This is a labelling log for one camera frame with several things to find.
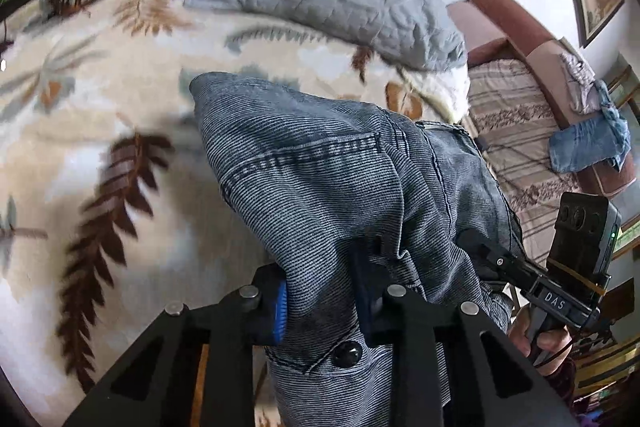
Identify person's right hand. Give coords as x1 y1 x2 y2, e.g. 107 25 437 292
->
509 304 573 378

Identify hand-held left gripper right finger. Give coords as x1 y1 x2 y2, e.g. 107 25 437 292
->
349 247 578 427

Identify person's right forearm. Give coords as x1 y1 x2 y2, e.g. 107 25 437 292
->
542 354 583 427

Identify brown pink sofa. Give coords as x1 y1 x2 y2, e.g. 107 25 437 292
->
447 0 638 198

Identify leaf print blanket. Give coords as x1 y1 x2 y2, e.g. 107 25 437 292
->
0 0 468 427

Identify light blue denim garment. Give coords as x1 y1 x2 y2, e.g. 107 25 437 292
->
549 79 632 172

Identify striped sofa cover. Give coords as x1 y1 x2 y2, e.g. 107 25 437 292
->
465 59 591 268

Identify blue denim pants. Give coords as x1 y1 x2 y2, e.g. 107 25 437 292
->
190 72 526 427

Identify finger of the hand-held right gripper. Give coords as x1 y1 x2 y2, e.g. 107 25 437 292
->
457 228 543 295

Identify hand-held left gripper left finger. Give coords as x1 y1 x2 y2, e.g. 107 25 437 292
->
62 264 290 427

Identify white crumpled cloth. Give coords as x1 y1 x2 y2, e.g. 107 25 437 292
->
559 49 598 115

